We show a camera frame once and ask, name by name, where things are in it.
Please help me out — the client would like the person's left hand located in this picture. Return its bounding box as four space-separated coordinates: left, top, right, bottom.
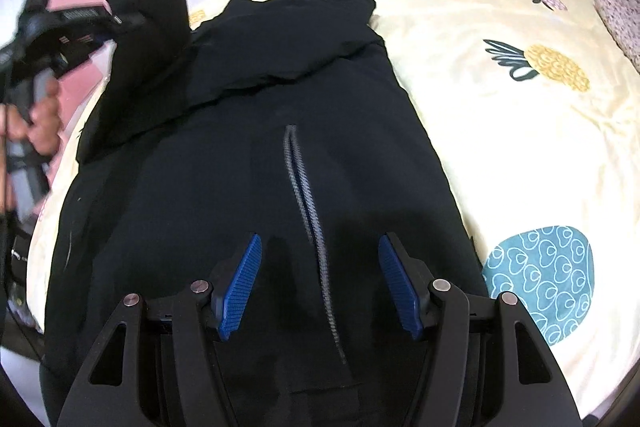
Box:
0 82 62 158

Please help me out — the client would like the yellow pineapple print bedsheet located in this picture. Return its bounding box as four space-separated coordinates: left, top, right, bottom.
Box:
27 0 640 418

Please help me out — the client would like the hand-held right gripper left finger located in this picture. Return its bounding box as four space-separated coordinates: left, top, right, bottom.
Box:
57 233 264 427

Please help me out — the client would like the speckled pillow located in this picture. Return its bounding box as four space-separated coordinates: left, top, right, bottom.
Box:
595 0 640 72

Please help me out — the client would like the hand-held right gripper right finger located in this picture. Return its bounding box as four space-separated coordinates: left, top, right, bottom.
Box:
378 232 584 427

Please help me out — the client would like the black jacket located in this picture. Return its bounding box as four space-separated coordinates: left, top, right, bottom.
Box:
40 0 493 427

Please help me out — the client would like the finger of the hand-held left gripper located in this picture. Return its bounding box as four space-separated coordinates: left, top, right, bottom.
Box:
100 4 150 35

